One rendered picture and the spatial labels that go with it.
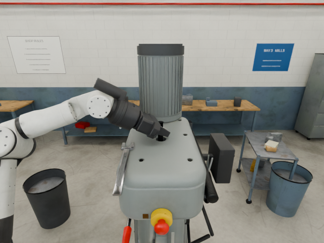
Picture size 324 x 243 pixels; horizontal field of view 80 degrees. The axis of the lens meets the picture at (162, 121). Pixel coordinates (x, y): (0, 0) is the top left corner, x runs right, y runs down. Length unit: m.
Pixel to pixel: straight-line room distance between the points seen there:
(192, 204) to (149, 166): 0.16
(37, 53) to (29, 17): 0.76
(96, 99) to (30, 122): 0.18
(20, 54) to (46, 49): 0.63
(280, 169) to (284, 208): 0.53
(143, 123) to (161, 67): 0.26
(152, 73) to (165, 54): 0.09
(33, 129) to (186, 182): 0.43
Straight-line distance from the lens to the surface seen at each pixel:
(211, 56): 4.98
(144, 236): 0.90
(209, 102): 4.50
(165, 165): 0.56
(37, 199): 2.83
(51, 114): 0.61
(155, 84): 0.79
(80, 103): 0.66
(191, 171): 0.54
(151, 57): 0.79
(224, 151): 1.01
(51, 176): 3.15
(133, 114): 0.60
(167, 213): 0.57
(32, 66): 5.74
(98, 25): 5.03
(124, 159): 0.58
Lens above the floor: 2.21
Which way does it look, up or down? 22 degrees down
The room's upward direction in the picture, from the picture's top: straight up
